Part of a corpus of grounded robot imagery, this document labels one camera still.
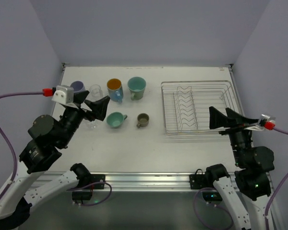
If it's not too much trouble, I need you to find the purple plastic cup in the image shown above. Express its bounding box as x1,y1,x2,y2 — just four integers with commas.
70,81,85,93

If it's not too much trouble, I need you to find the clear plastic cup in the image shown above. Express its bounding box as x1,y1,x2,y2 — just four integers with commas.
89,84,103,102
85,121,98,129

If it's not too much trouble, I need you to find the small mint green cup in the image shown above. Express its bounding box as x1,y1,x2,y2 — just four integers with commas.
106,112,128,128

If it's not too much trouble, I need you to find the blue cup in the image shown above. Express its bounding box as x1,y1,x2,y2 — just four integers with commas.
107,79,123,103

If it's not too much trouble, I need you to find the large green cup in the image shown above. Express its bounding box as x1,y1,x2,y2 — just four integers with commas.
127,77,146,101

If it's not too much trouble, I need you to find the beige cup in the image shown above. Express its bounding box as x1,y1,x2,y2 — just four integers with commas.
136,113,149,128

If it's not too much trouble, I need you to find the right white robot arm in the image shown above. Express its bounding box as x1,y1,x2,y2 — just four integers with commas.
205,106,275,230

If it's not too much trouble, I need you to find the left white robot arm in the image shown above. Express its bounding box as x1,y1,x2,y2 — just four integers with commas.
0,91,110,230

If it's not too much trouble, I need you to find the right black controller box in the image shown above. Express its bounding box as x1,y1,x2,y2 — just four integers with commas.
202,191,223,205

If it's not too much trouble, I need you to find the black controller box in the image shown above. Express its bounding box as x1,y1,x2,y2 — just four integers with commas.
72,191,93,204
202,191,223,205

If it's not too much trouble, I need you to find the left black controller box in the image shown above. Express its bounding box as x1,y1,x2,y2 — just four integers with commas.
72,191,93,204

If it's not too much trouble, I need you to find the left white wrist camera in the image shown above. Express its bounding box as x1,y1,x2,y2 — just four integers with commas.
51,85,75,107

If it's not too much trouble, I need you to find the metal wire dish rack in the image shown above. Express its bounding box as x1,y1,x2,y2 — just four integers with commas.
161,80,242,135

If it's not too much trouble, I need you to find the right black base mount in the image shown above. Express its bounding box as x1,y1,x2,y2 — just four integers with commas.
189,169,214,190

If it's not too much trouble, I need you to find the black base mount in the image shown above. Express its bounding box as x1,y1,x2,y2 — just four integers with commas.
189,169,214,190
79,174,106,190

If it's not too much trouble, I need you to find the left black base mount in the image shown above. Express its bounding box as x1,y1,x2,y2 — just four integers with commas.
79,174,106,190

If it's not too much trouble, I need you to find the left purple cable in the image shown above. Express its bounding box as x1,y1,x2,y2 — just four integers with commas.
0,88,54,209

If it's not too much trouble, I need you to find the aluminium mounting rail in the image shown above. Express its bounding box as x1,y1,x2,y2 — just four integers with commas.
30,171,195,192

